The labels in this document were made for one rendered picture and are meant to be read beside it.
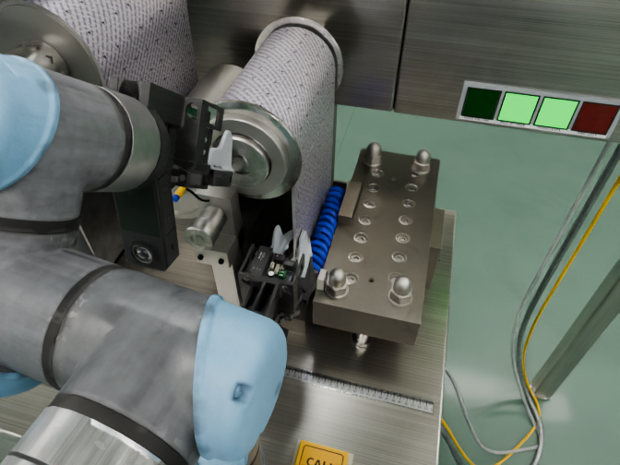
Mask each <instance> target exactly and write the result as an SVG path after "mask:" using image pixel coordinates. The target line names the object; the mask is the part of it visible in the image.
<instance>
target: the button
mask: <svg viewBox="0 0 620 465"><path fill-rule="evenodd" d="M348 459H349V453H348V452H346V451H342V450H339V449H336V448H332V447H326V446H322V445H319V444H316V443H312V442H308V441H305V440H302V441H301V442H300V446H299V449H298V453H297V456H296V460H295V463H294V465H347V464H348Z"/></svg>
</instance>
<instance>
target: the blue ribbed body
mask: <svg viewBox="0 0 620 465"><path fill-rule="evenodd" d="M345 192H346V190H345V189H343V188H342V186H340V185H333V186H332V187H331V188H330V189H329V190H328V194H327V198H326V200H325V204H324V206H323V209H322V211H321V216H320V217H319V218H318V223H317V224H316V228H315V230H314V235H313V236H312V241H311V242H310V244H311V249H312V256H313V266H314V270H317V271H318V275H319V272H320V269H323V267H324V264H325V262H326V259H327V255H328V250H329V248H330V244H331V242H332V239H333V236H334V232H335V230H336V227H337V223H338V215H339V212H340V207H341V204H342V201H343V198H344V195H345Z"/></svg>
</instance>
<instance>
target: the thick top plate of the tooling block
mask: <svg viewBox="0 0 620 465"><path fill-rule="evenodd" d="M366 150H367V149H365V148H361V151H360V154H359V157H358V161H357V163H356V166H355V169H354V172H353V175H352V181H353V182H358V183H362V189H361V193H360V196H359V199H358V203H357V206H356V210H355V212H354V216H353V219H352V224H345V223H340V222H338V224H337V227H336V230H335V232H334V236H333V239H332V242H331V245H330V248H329V250H328V256H327V259H326V262H325V265H324V267H323V269H326V270H327V271H328V274H327V280H328V275H329V273H330V271H331V270H332V269H334V268H341V269H343V270H344V272H345V273H346V278H347V279H348V287H349V292H348V294H347V295H346V296H345V297H344V298H342V299H339V300H336V299H332V298H330V297H328V296H327V295H326V293H325V288H324V291H322V290H318V289H317V288H316V294H315V297H314V300H313V324H317V325H321V326H325V327H330V328H337V329H341V330H346V331H350V332H354V333H358V334H363V335H366V336H371V337H375V338H379V339H383V340H391V341H395V342H399V343H403V344H408V345H411V346H414V344H415V341H416V339H417V335H418V332H419V329H420V325H421V321H422V312H423V298H424V290H425V283H426V274H427V267H428V259H429V251H430V243H431V235H432V228H433V219H434V212H435V197H436V189H437V181H438V174H439V166H440V160H437V159H431V158H430V160H431V161H430V168H431V170H430V172H429V173H428V174H417V173H415V172H413V171H412V169H411V166H412V165H413V164H414V159H415V157H416V156H412V155H406V154H400V153H394V152H388V151H382V150H381V152H382V154H381V159H382V163H381V164H380V165H379V166H376V167H370V166H367V165H366V164H364V157H365V153H366ZM399 276H406V277H408V278H409V279H410V280H411V285H412V292H411V295H412V301H411V304H410V305H408V306H406V307H397V306H395V305H393V304H392V303H391V302H390V301H389V300H388V292H389V291H390V290H391V287H392V283H393V282H394V281H395V279H396V278H397V277H399Z"/></svg>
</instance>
